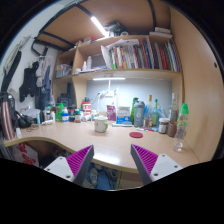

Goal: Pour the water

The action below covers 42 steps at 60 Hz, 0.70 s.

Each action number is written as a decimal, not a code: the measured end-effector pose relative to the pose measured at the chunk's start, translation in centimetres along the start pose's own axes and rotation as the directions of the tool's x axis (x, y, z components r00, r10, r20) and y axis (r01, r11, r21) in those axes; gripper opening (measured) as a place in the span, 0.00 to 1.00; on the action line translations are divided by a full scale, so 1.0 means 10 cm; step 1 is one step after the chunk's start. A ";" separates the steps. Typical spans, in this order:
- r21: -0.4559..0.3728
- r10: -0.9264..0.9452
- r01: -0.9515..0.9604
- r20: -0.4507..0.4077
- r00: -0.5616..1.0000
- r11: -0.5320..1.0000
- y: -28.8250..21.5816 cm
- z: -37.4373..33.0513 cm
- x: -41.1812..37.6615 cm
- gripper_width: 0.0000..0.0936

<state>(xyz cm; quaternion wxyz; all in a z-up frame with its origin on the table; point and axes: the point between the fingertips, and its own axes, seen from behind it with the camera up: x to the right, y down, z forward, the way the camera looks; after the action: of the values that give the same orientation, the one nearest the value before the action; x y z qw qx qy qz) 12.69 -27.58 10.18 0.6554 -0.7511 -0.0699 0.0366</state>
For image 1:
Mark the red white canister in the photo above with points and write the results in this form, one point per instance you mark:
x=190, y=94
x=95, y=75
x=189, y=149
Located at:
x=86, y=107

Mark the white desk lamp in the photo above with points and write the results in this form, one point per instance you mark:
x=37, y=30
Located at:
x=106, y=92

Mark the white green ceramic mug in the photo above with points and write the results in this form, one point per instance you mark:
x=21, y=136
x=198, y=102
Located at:
x=101, y=124

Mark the hanging dark clothes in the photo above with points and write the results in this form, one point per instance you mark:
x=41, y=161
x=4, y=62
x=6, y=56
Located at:
x=37, y=82

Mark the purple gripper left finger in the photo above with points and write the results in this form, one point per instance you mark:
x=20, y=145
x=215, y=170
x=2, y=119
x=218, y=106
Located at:
x=74, y=167

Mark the grey shaker bottle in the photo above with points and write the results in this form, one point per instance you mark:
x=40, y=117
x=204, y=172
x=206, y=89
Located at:
x=139, y=113

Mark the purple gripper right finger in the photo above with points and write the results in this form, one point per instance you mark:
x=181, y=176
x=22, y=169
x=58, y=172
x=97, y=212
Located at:
x=151, y=166

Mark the white bottle blue label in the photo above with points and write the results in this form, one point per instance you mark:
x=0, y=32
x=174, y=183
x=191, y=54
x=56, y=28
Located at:
x=65, y=115

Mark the red round coaster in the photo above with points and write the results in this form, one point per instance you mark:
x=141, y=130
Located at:
x=135, y=134

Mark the clear glass liquor bottle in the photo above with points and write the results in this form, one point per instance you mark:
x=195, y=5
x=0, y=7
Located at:
x=173, y=110

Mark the dark green bottle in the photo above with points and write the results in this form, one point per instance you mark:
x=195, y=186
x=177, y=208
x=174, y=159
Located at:
x=132, y=110

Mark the brown jar white lid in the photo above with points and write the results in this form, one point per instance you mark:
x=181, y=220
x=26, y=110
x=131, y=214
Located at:
x=163, y=124

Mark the clear bottle green cap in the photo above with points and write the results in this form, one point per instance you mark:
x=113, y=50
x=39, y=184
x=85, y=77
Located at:
x=182, y=123

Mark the clear storage box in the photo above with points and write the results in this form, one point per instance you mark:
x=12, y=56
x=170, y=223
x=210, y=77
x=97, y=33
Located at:
x=63, y=70

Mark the pink snack packet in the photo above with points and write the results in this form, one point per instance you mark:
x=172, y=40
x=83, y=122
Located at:
x=111, y=112

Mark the blue white tissue box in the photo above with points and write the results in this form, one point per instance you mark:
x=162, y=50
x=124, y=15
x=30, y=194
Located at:
x=122, y=115

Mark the green glass bottle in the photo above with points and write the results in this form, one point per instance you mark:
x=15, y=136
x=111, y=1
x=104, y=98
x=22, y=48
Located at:
x=155, y=114

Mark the clear tall bottle yellow cap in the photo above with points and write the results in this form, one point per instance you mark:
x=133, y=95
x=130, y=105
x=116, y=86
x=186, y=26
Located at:
x=148, y=113

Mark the green container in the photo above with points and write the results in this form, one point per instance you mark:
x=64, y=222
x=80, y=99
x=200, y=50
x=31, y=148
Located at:
x=58, y=111

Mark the brown ceramic cup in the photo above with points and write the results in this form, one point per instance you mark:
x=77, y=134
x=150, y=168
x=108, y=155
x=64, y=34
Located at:
x=172, y=128

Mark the row of books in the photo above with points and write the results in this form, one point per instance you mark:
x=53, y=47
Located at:
x=141, y=54

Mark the wooden shelf unit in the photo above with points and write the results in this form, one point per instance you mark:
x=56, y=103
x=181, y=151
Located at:
x=80, y=75

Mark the white bottle on shelf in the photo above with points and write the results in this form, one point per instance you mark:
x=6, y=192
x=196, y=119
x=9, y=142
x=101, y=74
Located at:
x=89, y=62

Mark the ceiling light strip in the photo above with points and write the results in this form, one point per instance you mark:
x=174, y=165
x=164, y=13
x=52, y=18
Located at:
x=99, y=26

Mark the red white cardboard box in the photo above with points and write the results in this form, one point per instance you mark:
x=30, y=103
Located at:
x=23, y=153

